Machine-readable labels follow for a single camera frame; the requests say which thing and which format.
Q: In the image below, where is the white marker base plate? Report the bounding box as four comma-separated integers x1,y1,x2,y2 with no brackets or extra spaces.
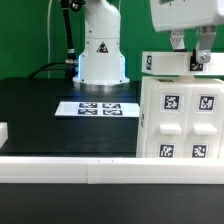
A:
55,101,139,118

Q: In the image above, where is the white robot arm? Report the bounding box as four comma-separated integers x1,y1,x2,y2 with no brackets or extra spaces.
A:
59,0,224,89

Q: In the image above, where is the white cabinet door panel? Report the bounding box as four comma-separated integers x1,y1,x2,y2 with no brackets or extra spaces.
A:
183,83,224,158
146,83,189,158

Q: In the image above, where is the white cabinet body box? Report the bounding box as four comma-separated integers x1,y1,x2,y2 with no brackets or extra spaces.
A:
136,77,224,158

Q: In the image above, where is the white cabinet top block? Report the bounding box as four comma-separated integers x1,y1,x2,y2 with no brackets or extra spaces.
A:
142,51,224,76

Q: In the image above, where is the black cable bundle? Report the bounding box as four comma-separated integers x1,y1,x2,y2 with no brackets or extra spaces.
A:
27,0,84,80

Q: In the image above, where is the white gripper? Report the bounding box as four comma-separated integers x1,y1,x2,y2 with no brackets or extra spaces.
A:
150,0,224,64

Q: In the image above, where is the white thin cable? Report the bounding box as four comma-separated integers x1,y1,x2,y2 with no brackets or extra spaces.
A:
46,0,54,80

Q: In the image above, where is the white U-shaped table fence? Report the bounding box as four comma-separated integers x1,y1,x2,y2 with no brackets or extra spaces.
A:
0,156,224,184

